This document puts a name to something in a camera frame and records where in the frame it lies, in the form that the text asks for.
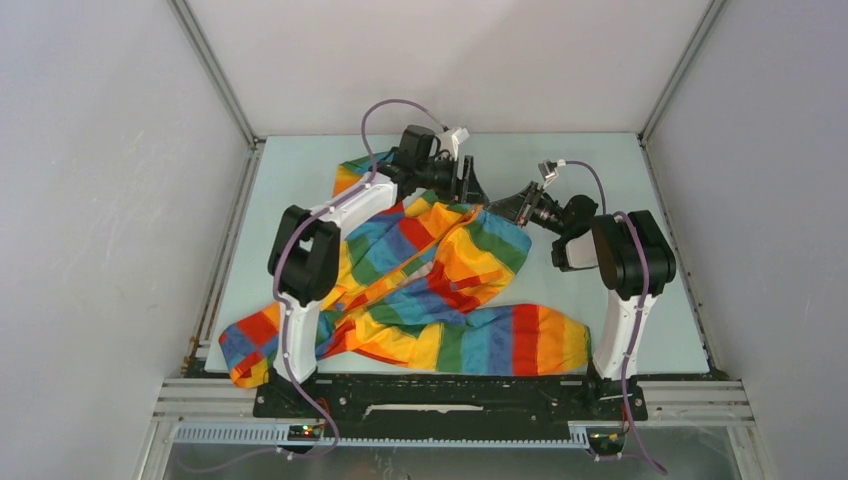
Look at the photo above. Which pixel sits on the white cable duct strip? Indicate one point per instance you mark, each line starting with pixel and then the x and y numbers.
pixel 297 435

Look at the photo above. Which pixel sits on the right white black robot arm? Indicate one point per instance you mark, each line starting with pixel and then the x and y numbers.
pixel 634 261

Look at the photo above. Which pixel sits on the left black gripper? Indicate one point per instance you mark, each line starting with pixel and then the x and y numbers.
pixel 467 189

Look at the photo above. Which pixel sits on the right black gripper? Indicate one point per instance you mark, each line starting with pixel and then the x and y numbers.
pixel 515 209

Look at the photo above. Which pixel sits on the aluminium corner post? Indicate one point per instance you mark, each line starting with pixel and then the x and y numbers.
pixel 694 45
pixel 197 39

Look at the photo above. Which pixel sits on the left aluminium corner post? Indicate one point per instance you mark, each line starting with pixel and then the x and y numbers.
pixel 197 39

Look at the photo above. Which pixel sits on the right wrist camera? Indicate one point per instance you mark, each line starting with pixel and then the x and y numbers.
pixel 549 172

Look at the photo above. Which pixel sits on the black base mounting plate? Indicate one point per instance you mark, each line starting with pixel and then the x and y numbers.
pixel 444 405

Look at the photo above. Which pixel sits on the aluminium front frame rail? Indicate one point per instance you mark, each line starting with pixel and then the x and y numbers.
pixel 675 402

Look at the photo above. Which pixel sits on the right aluminium corner post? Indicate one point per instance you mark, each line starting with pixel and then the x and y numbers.
pixel 694 45

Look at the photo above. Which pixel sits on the rainbow striped jacket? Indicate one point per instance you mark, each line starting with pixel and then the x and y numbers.
pixel 416 287

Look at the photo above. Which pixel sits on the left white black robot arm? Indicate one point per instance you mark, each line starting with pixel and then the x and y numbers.
pixel 304 259

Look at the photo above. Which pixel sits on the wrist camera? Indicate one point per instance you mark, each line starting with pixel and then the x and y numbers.
pixel 450 141
pixel 549 172

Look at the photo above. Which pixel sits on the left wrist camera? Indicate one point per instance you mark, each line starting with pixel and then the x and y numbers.
pixel 450 141

